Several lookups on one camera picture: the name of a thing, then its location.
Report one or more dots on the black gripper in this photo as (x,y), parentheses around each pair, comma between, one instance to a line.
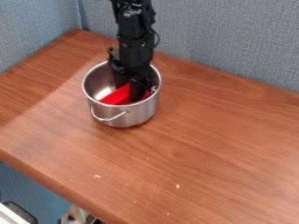
(130,62)

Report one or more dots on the red plastic block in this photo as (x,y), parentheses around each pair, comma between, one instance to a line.
(123,97)

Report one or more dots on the metal pot with handle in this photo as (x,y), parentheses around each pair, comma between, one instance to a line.
(99,84)

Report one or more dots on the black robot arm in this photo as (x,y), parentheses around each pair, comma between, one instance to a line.
(135,20)

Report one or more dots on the white object under table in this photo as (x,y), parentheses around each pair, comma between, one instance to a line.
(78,216)

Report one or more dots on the black and silver equipment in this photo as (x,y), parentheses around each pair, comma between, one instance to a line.
(13,214)

